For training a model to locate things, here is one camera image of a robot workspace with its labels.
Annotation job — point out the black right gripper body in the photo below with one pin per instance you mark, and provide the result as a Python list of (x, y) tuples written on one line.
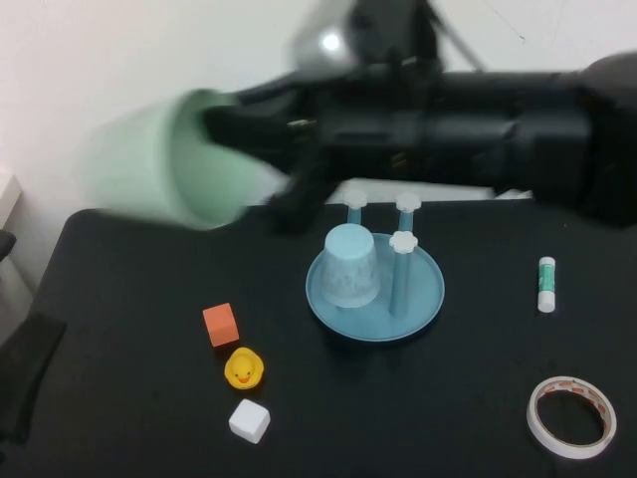
[(373, 124)]

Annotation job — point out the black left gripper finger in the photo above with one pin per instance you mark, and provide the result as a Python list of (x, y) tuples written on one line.
[(6, 246), (30, 373)]

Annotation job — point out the white green glue stick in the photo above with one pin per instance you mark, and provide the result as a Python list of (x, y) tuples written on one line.
[(546, 284)]

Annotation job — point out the pale green plastic cup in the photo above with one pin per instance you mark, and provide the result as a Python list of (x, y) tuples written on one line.
[(134, 164)]

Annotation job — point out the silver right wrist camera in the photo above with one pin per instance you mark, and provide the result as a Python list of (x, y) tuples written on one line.
[(323, 42)]

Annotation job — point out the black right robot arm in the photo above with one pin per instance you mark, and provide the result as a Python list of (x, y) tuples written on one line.
[(547, 124)]

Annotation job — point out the orange foam cube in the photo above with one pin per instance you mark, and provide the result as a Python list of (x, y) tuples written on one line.
[(220, 324)]

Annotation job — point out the yellow rubber duck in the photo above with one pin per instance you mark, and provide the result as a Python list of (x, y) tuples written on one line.
[(244, 368)]

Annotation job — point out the light blue plastic cup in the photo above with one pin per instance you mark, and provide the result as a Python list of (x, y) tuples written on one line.
[(348, 269)]

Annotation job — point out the blue cup stand with posts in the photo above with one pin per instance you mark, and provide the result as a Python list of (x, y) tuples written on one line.
[(423, 294)]

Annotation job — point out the white foam cube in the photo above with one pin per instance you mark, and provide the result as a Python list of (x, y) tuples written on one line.
[(249, 420)]

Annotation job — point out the white double-sided tape roll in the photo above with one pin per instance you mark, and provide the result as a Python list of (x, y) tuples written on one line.
[(567, 449)]

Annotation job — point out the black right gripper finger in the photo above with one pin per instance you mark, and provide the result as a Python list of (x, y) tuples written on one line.
[(278, 92), (259, 129)]

